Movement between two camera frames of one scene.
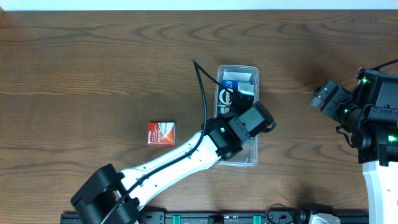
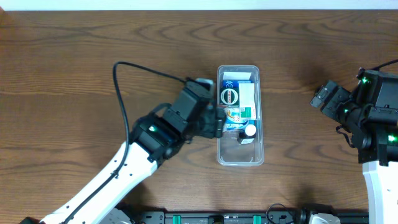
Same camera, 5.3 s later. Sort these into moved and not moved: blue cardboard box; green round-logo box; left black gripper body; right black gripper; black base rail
Moved: left black gripper body; blue cardboard box
Not moved: black base rail; green round-logo box; right black gripper
